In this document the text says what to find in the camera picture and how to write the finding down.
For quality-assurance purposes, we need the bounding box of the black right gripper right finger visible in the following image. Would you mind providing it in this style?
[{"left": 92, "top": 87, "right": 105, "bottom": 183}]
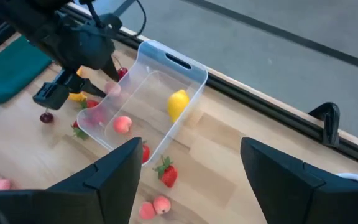
[{"left": 240, "top": 137, "right": 358, "bottom": 224}]

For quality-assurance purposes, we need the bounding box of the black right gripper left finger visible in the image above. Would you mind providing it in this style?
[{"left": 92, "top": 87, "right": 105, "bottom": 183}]
[{"left": 47, "top": 137, "right": 143, "bottom": 224}]

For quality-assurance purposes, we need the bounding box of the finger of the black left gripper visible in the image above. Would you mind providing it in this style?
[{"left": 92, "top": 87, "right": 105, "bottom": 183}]
[
  {"left": 73, "top": 77, "right": 107, "bottom": 96},
  {"left": 103, "top": 55, "right": 121, "bottom": 82}
]

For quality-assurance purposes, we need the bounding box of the red strawberry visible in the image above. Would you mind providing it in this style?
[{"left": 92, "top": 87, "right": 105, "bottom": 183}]
[
  {"left": 70, "top": 119, "right": 90, "bottom": 141},
  {"left": 153, "top": 155, "right": 179, "bottom": 189},
  {"left": 78, "top": 98, "right": 101, "bottom": 110},
  {"left": 141, "top": 141, "right": 152, "bottom": 165},
  {"left": 87, "top": 109, "right": 108, "bottom": 126}
]

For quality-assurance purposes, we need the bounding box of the dark red cherry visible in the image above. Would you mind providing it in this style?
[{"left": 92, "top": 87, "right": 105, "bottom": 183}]
[
  {"left": 112, "top": 55, "right": 129, "bottom": 80},
  {"left": 39, "top": 107, "right": 55, "bottom": 124}
]

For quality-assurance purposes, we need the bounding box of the clear plastic container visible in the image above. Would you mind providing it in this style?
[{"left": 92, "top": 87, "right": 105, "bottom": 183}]
[{"left": 76, "top": 39, "right": 209, "bottom": 167}]

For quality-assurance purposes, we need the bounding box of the green cloth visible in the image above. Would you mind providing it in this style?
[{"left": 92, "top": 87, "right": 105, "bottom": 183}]
[{"left": 0, "top": 35, "right": 53, "bottom": 105}]

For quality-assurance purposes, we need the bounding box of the black table clamp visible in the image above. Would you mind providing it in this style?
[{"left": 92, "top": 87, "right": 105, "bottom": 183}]
[{"left": 308, "top": 101, "right": 341, "bottom": 147}]

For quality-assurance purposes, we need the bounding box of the black left camera cable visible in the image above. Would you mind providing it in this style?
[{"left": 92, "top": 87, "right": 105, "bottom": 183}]
[{"left": 79, "top": 0, "right": 147, "bottom": 38}]

